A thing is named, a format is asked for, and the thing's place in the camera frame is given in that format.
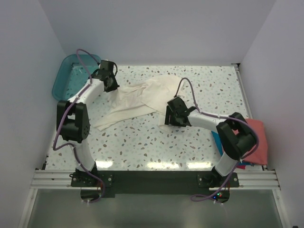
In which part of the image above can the pink folded t shirt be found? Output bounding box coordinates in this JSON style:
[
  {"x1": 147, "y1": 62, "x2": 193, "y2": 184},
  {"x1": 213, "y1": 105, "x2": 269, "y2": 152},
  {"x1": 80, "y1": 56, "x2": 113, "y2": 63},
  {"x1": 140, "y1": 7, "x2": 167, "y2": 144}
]
[{"x1": 244, "y1": 118, "x2": 268, "y2": 165}]

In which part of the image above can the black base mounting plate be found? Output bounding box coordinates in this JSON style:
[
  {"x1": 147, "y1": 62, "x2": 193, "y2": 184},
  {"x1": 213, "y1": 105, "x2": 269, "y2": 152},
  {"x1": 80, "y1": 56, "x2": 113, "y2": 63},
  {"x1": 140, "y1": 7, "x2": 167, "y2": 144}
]
[{"x1": 69, "y1": 169, "x2": 240, "y2": 202}]

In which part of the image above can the white t shirt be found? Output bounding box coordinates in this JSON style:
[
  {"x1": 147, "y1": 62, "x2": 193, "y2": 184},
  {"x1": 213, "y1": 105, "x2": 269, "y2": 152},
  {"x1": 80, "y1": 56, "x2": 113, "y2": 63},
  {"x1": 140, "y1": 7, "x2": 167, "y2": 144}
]
[{"x1": 94, "y1": 75, "x2": 183, "y2": 131}]

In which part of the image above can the aluminium extrusion rail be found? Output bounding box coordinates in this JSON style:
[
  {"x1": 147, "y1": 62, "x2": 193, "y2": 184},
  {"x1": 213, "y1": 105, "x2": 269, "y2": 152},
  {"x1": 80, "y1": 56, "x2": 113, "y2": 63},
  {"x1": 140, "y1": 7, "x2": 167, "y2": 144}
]
[{"x1": 30, "y1": 170, "x2": 280, "y2": 190}]

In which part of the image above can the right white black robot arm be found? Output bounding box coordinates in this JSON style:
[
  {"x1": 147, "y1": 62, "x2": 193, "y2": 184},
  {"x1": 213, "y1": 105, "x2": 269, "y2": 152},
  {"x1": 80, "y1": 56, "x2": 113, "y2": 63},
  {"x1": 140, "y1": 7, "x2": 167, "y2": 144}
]
[{"x1": 165, "y1": 97, "x2": 259, "y2": 188}]

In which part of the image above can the teal plastic bin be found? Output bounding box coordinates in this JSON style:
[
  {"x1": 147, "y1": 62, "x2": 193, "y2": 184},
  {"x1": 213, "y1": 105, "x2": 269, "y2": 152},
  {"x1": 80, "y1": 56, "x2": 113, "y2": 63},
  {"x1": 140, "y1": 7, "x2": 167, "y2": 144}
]
[{"x1": 52, "y1": 54, "x2": 101, "y2": 101}]

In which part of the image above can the blue folded t shirt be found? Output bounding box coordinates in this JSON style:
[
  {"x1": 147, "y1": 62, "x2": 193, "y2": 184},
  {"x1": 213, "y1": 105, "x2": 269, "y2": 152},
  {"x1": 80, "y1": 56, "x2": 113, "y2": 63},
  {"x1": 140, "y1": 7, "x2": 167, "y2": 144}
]
[{"x1": 211, "y1": 131, "x2": 247, "y2": 170}]

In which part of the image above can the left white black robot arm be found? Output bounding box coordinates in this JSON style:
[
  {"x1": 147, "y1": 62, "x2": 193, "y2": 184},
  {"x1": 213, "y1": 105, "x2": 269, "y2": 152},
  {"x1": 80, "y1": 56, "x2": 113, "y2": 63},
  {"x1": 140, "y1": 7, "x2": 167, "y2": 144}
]
[{"x1": 53, "y1": 60, "x2": 119, "y2": 189}]

